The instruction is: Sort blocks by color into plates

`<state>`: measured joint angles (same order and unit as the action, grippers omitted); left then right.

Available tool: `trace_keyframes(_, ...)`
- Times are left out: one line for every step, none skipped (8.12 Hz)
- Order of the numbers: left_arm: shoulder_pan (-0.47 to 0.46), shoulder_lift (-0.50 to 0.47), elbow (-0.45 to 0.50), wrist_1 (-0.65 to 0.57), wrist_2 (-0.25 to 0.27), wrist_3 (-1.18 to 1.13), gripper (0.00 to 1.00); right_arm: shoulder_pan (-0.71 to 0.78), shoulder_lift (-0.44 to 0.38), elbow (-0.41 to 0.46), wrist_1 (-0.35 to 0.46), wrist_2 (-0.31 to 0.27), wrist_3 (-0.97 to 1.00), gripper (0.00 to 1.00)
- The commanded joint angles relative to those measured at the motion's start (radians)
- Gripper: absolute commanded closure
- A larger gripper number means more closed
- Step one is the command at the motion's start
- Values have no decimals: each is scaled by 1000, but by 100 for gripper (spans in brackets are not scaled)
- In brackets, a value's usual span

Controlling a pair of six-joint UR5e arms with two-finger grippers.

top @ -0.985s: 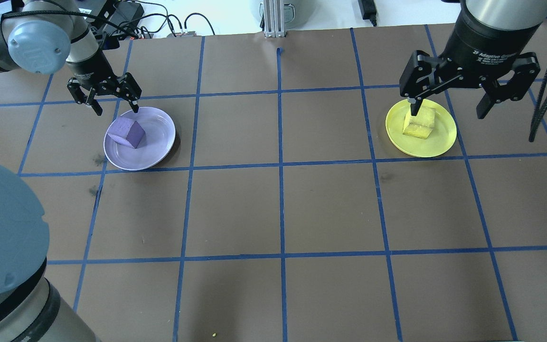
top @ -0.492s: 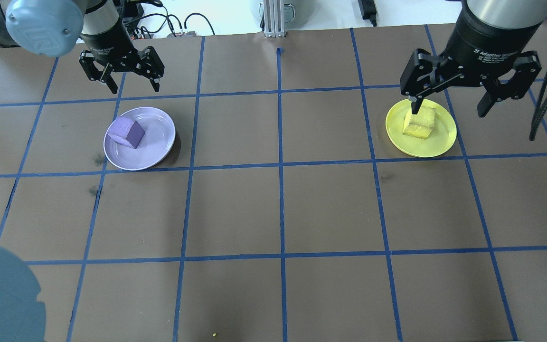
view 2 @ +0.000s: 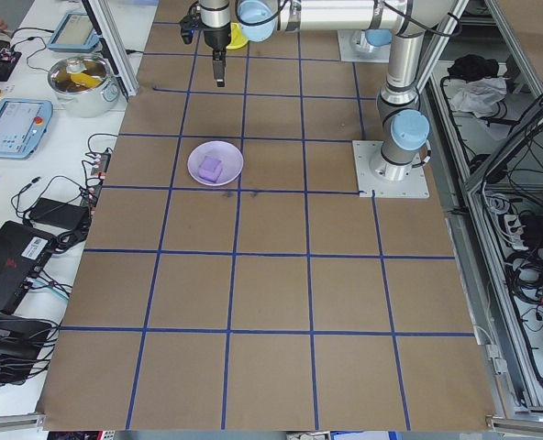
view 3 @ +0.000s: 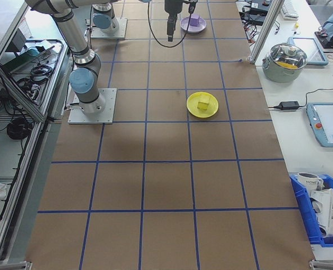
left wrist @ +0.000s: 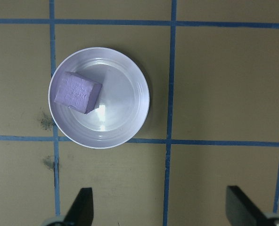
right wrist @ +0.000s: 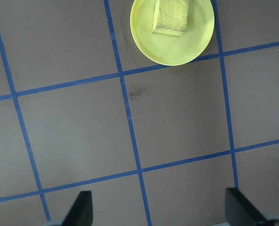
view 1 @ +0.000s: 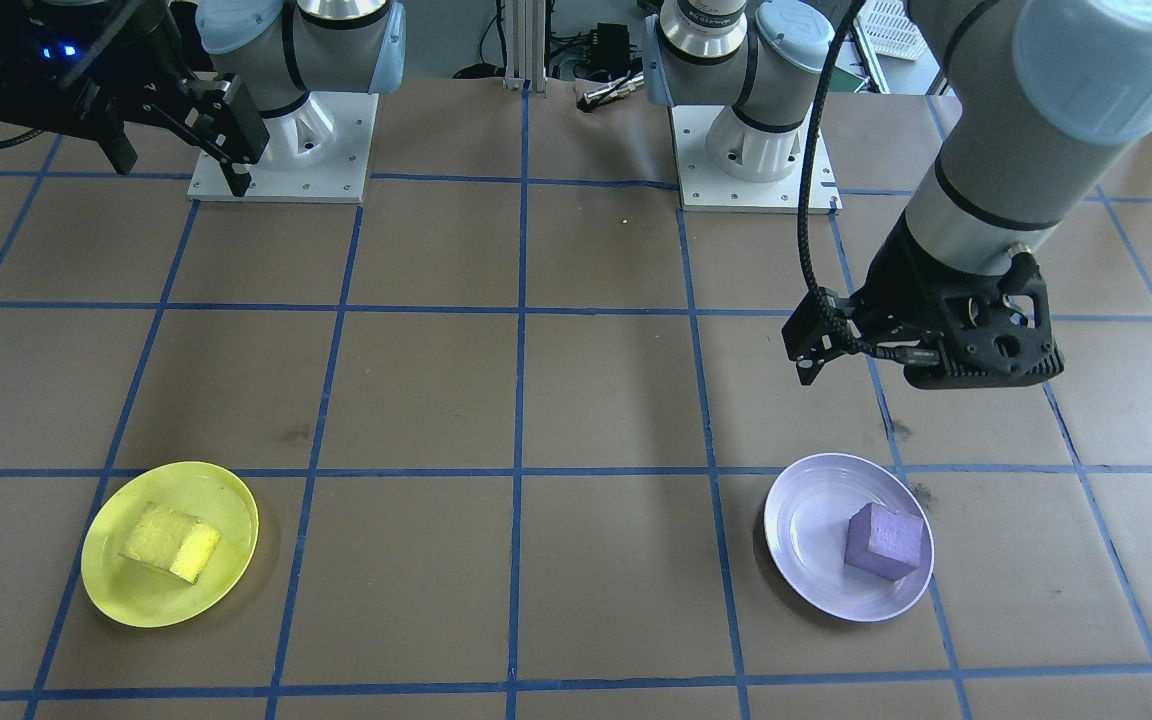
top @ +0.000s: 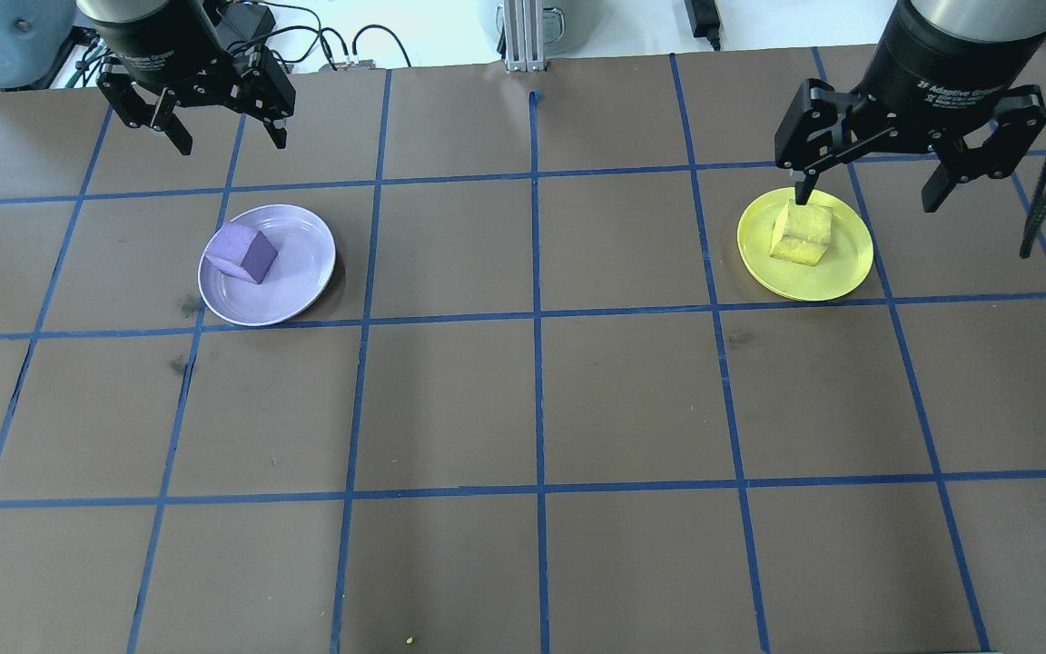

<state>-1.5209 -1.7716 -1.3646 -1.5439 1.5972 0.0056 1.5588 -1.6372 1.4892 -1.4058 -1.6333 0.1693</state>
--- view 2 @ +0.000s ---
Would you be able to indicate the small circuit board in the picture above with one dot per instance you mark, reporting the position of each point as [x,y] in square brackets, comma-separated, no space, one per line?
[9,56]

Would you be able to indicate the black power brick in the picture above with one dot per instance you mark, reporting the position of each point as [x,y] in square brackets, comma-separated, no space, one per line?
[537,225]

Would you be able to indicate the white power strip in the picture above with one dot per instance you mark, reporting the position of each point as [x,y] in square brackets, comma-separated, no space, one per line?
[512,229]

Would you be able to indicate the silver UR5e robot arm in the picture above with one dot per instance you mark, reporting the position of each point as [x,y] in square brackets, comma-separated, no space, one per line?
[374,37]
[400,82]

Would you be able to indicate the blue-framed teach pendant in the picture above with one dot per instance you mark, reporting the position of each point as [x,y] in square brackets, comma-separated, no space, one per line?
[74,32]
[10,128]

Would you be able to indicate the stainless steel pot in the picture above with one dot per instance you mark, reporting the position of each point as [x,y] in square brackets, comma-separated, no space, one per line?
[85,103]

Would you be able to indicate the aluminium profile bar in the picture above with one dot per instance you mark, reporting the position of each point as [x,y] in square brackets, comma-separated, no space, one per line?
[528,424]
[10,422]

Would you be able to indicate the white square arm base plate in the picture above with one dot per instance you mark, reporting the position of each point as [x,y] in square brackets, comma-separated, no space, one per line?
[345,50]
[413,188]

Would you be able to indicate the V-shaped metal bar frame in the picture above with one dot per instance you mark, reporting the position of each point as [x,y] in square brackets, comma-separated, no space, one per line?
[478,256]

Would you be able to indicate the purple foam block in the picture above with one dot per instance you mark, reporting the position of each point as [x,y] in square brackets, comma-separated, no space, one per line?
[209,167]

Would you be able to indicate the lilac plate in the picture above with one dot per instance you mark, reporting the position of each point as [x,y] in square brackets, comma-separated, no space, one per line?
[230,153]

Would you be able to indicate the black power adapter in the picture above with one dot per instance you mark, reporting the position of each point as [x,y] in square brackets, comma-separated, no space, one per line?
[56,212]

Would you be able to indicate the white cloth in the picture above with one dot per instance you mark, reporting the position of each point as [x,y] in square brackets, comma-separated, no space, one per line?
[478,98]

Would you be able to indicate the black USB hub strip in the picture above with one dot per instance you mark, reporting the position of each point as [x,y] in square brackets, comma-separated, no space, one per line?
[98,172]

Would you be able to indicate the glass pot lid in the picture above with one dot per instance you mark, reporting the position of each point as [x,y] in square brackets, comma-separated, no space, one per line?
[79,73]

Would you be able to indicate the metal hinge bracket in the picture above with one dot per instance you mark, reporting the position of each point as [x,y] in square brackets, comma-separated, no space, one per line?
[495,358]

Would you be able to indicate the black cloth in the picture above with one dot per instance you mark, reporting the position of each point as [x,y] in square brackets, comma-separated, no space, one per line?
[473,66]

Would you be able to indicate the black flat electronic device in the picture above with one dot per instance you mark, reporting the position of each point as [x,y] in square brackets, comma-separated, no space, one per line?
[10,337]

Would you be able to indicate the black laptop with red logo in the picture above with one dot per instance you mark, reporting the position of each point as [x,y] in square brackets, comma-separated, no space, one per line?
[1,261]

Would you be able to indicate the aluminium profile post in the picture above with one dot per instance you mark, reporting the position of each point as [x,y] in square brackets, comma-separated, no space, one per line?
[118,55]

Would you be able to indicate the yellow plate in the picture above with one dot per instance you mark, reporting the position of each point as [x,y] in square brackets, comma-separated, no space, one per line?
[238,39]

